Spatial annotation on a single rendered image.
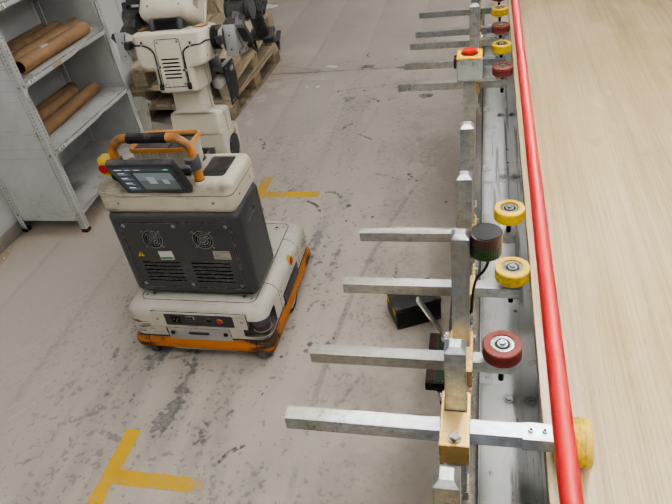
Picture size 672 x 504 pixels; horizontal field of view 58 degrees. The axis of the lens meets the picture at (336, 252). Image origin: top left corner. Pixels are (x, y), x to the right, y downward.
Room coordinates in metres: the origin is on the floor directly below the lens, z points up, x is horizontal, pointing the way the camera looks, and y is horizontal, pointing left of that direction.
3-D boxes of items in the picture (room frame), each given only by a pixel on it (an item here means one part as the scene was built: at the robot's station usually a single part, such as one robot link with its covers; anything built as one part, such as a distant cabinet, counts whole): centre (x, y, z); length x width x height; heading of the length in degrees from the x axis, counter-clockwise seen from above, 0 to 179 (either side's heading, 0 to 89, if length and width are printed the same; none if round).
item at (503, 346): (0.86, -0.31, 0.85); 0.08 x 0.08 x 0.11
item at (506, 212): (1.33, -0.48, 0.85); 0.08 x 0.08 x 0.11
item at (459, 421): (0.66, -0.16, 0.95); 0.14 x 0.06 x 0.05; 163
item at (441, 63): (2.58, -0.65, 0.83); 0.43 x 0.03 x 0.04; 73
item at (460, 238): (0.92, -0.24, 0.92); 0.04 x 0.04 x 0.48; 73
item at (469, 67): (1.65, -0.46, 1.18); 0.07 x 0.07 x 0.08; 73
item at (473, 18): (2.36, -0.67, 0.90); 0.04 x 0.04 x 0.48; 73
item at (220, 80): (2.46, 0.43, 0.99); 0.28 x 0.16 x 0.22; 73
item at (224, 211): (2.09, 0.54, 0.59); 0.55 x 0.34 x 0.83; 73
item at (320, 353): (0.91, -0.12, 0.84); 0.43 x 0.03 x 0.04; 73
